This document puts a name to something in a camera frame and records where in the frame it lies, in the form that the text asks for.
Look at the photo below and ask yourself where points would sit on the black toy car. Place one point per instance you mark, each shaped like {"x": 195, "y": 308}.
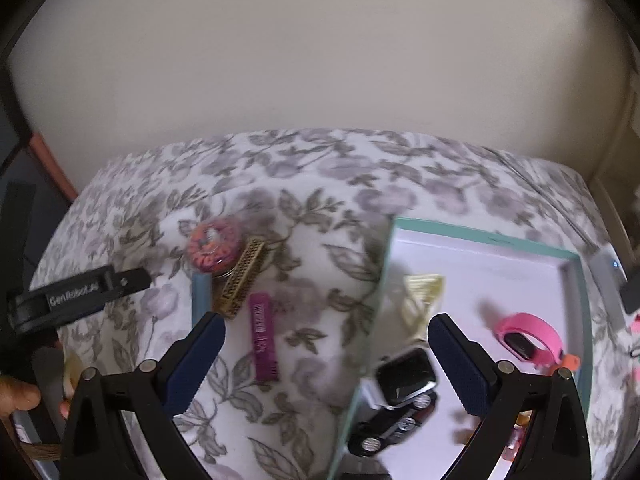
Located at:
{"x": 385, "y": 432}

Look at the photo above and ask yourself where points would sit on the white device blue light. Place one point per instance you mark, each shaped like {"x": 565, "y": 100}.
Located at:
{"x": 607, "y": 285}

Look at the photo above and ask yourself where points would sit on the small orange toy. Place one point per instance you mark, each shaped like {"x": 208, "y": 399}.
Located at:
{"x": 567, "y": 361}

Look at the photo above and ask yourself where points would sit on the gold comb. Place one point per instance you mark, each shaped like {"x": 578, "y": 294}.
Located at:
{"x": 240, "y": 280}

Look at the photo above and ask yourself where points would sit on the black adapter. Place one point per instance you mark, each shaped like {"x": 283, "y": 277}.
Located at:
{"x": 631, "y": 292}

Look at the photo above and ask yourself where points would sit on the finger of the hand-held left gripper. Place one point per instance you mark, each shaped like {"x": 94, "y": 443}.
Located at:
{"x": 130, "y": 281}

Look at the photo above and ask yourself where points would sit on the light blue card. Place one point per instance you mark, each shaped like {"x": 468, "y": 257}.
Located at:
{"x": 201, "y": 300}

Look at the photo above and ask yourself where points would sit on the pink donut toy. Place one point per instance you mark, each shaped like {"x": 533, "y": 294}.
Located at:
{"x": 215, "y": 245}

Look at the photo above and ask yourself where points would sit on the cream hair claw clip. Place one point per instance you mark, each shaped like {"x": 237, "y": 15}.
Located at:
{"x": 420, "y": 300}

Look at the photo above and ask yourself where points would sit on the white smartwatch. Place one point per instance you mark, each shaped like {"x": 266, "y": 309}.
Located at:
{"x": 405, "y": 375}

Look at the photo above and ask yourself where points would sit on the teal edged white box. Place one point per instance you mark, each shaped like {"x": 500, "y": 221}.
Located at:
{"x": 475, "y": 270}

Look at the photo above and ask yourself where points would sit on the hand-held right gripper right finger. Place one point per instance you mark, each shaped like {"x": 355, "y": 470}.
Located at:
{"x": 462, "y": 365}

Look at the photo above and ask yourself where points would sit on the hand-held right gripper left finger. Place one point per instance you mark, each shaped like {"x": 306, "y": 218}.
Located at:
{"x": 192, "y": 360}

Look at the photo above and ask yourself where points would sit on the magenta comb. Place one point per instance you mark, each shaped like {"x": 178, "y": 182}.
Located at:
{"x": 262, "y": 335}

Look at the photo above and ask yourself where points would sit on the reddish brown furniture edge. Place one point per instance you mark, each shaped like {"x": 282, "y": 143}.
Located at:
{"x": 47, "y": 160}

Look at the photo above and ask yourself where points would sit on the grey floral blanket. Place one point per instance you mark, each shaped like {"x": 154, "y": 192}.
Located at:
{"x": 325, "y": 185}

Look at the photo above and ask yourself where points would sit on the pink fitness band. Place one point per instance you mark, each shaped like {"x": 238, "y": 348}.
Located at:
{"x": 530, "y": 327}

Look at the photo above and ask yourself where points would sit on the person's left hand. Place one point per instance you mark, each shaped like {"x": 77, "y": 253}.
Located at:
{"x": 20, "y": 397}

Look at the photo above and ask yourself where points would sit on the black box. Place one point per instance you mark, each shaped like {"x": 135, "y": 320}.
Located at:
{"x": 365, "y": 476}

